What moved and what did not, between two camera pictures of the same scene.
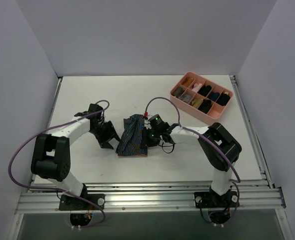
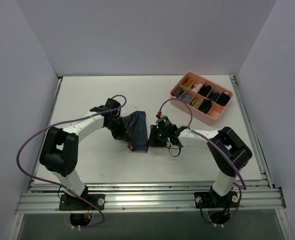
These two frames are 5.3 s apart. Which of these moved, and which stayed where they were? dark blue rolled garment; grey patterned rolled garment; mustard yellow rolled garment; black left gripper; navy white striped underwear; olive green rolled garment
Moved: black left gripper; navy white striped underwear
Stayed: dark blue rolled garment; mustard yellow rolled garment; grey patterned rolled garment; olive green rolled garment
